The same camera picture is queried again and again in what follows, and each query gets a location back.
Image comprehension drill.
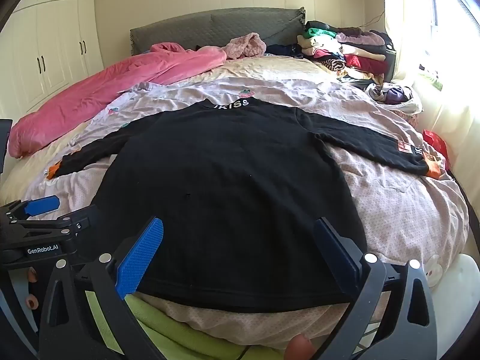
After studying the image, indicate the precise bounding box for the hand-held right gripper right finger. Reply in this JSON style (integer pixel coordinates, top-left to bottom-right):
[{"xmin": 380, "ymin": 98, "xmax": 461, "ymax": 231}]
[{"xmin": 314, "ymin": 217, "xmax": 439, "ymax": 360}]

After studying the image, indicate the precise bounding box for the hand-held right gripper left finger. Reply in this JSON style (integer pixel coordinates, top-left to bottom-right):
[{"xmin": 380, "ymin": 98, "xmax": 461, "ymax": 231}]
[{"xmin": 39, "ymin": 217, "xmax": 166, "ymax": 360}]

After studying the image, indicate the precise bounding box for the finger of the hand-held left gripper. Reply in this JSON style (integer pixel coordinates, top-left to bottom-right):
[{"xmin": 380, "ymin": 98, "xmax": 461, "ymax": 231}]
[
  {"xmin": 0, "ymin": 196, "xmax": 61, "ymax": 223},
  {"xmin": 7, "ymin": 205, "xmax": 100, "ymax": 236}
]

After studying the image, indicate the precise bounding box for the black sweater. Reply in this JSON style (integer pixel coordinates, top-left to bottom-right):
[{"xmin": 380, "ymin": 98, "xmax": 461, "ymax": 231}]
[{"xmin": 47, "ymin": 97, "xmax": 452, "ymax": 314}]

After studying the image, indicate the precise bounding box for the white bag of clothes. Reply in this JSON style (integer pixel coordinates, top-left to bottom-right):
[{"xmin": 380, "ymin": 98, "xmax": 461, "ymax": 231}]
[{"xmin": 365, "ymin": 82, "xmax": 424, "ymax": 116}]

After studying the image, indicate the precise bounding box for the pile of folded clothes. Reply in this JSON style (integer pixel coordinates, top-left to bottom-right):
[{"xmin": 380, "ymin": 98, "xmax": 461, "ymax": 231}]
[{"xmin": 296, "ymin": 20, "xmax": 396, "ymax": 83}]

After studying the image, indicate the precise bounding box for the person's left hand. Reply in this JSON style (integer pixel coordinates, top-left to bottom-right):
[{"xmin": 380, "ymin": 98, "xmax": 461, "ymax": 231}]
[{"xmin": 24, "ymin": 267, "xmax": 40, "ymax": 311}]

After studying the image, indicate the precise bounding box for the person's right hand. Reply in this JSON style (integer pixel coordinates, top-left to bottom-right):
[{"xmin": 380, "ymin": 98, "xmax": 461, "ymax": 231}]
[{"xmin": 287, "ymin": 334, "xmax": 316, "ymax": 360}]

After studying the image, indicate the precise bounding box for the lilac printed blanket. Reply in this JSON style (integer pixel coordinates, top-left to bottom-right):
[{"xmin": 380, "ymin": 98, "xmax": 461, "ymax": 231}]
[{"xmin": 22, "ymin": 77, "xmax": 469, "ymax": 349}]

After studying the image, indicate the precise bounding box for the person's green clothing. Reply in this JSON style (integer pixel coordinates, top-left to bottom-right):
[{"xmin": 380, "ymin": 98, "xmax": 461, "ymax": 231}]
[{"xmin": 86, "ymin": 289, "xmax": 286, "ymax": 360}]

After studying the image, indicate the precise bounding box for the pink quilt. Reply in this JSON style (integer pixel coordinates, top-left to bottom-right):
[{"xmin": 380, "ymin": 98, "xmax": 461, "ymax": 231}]
[{"xmin": 8, "ymin": 42, "xmax": 228, "ymax": 159}]

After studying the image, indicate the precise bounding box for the white rounded object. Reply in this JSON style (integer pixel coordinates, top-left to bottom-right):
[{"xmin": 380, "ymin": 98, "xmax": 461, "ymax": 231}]
[{"xmin": 429, "ymin": 253, "xmax": 480, "ymax": 349}]

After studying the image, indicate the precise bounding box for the red bag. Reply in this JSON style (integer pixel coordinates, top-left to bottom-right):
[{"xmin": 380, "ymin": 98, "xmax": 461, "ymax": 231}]
[{"xmin": 423, "ymin": 129, "xmax": 451, "ymax": 166}]

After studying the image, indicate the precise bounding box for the white wardrobe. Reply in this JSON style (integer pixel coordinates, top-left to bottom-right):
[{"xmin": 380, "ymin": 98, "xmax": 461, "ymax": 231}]
[{"xmin": 0, "ymin": 0, "xmax": 105, "ymax": 121}]

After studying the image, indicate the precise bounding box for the cream bed sheet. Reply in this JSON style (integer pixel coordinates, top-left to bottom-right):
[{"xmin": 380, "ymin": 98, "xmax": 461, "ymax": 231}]
[{"xmin": 0, "ymin": 55, "xmax": 338, "ymax": 203}]

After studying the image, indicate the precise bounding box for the dark navy garment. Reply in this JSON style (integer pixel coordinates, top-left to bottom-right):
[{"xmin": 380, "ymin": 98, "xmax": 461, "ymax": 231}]
[{"xmin": 266, "ymin": 43, "xmax": 304, "ymax": 61}]

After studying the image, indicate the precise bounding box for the grey padded headboard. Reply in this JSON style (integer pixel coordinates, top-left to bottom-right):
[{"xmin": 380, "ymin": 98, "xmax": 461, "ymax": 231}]
[{"xmin": 130, "ymin": 7, "xmax": 307, "ymax": 59}]

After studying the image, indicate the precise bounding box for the cream curtain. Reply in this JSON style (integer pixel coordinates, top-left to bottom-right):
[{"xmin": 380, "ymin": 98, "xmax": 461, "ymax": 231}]
[{"xmin": 380, "ymin": 0, "xmax": 480, "ymax": 181}]

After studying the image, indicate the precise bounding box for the pink fuzzy garment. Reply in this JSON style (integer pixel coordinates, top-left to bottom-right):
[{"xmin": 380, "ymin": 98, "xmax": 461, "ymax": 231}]
[{"xmin": 221, "ymin": 32, "xmax": 268, "ymax": 61}]

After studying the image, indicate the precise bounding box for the window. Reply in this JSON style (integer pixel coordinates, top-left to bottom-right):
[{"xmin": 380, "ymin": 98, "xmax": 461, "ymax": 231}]
[{"xmin": 427, "ymin": 0, "xmax": 480, "ymax": 87}]

